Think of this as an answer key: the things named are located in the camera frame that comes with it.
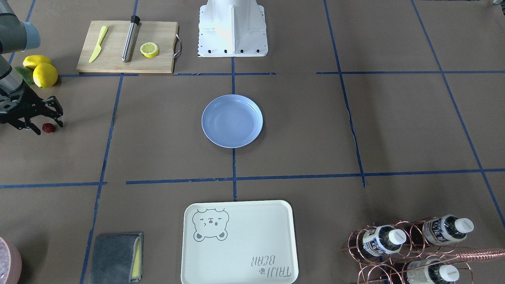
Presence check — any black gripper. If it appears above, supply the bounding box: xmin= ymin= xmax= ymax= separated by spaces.
xmin=0 ymin=89 xmax=64 ymax=135

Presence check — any red strawberry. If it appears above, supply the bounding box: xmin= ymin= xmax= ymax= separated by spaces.
xmin=43 ymin=123 xmax=56 ymax=133

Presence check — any blue plate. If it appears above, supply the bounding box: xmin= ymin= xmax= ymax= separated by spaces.
xmin=201 ymin=94 xmax=264 ymax=148

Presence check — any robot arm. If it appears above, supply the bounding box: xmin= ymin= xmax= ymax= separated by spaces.
xmin=0 ymin=9 xmax=64 ymax=135

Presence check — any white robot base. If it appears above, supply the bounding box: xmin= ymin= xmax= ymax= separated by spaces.
xmin=197 ymin=0 xmax=269 ymax=58

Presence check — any yellow lemon front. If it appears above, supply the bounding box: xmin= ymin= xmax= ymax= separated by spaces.
xmin=33 ymin=63 xmax=58 ymax=88

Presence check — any yellow lemon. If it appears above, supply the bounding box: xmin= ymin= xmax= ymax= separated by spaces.
xmin=23 ymin=54 xmax=52 ymax=70
xmin=33 ymin=63 xmax=58 ymax=88

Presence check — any green avocado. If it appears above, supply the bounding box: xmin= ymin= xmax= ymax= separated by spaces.
xmin=14 ymin=66 xmax=35 ymax=86

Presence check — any yellow lemon rear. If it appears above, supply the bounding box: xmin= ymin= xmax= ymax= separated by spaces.
xmin=23 ymin=54 xmax=52 ymax=70

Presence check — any wooden cutting board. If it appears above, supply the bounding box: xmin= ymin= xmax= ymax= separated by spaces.
xmin=76 ymin=21 xmax=183 ymax=74

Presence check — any yellow plastic knife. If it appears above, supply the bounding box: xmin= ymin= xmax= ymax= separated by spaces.
xmin=88 ymin=26 xmax=108 ymax=63

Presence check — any lemon half slice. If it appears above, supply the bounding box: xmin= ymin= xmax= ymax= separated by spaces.
xmin=140 ymin=42 xmax=159 ymax=58

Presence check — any steel rod black cap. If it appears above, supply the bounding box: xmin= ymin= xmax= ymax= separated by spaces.
xmin=121 ymin=15 xmax=140 ymax=63

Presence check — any grey yellow folded cloth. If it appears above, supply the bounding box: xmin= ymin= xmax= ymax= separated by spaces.
xmin=89 ymin=232 xmax=144 ymax=284

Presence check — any cream bear tray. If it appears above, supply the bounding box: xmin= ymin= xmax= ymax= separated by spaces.
xmin=181 ymin=200 xmax=299 ymax=284

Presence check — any bottle white cap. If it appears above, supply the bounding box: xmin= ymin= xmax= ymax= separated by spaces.
xmin=404 ymin=259 xmax=460 ymax=284
xmin=359 ymin=225 xmax=408 ymax=258
xmin=422 ymin=215 xmax=475 ymax=246

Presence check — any bottle white cap bottom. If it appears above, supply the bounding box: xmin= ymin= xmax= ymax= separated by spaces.
xmin=404 ymin=259 xmax=460 ymax=284

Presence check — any copper wire bottle rack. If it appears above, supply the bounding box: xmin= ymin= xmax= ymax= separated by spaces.
xmin=341 ymin=225 xmax=504 ymax=284

